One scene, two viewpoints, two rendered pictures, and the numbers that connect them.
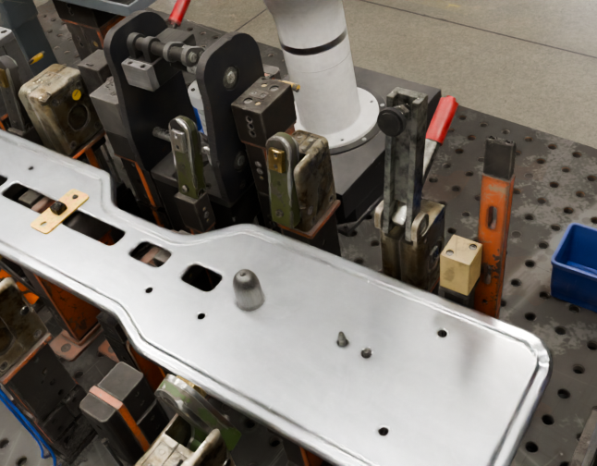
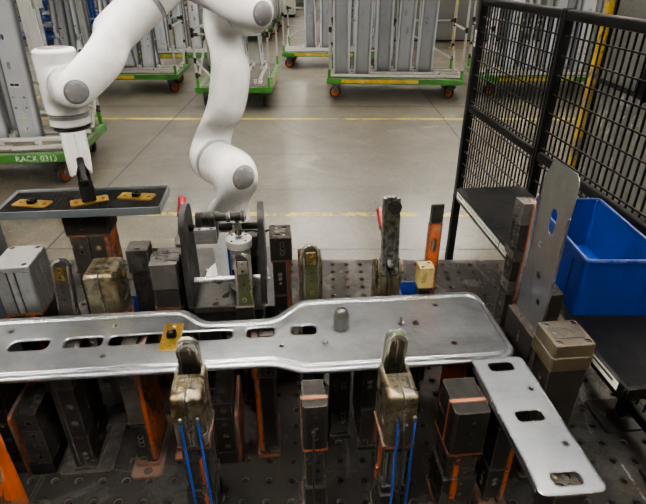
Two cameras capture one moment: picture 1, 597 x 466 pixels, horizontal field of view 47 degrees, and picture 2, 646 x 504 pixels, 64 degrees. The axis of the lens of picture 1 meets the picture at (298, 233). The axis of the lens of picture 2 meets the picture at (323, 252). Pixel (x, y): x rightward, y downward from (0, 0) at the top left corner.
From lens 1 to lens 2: 0.73 m
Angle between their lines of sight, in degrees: 41
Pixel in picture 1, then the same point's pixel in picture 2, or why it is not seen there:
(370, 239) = (296, 331)
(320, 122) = not seen: hidden behind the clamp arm
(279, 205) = (311, 287)
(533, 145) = (337, 266)
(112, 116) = (167, 276)
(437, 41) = not seen: hidden behind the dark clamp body
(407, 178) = (392, 240)
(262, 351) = (372, 341)
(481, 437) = (487, 328)
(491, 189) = (434, 229)
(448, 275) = (423, 279)
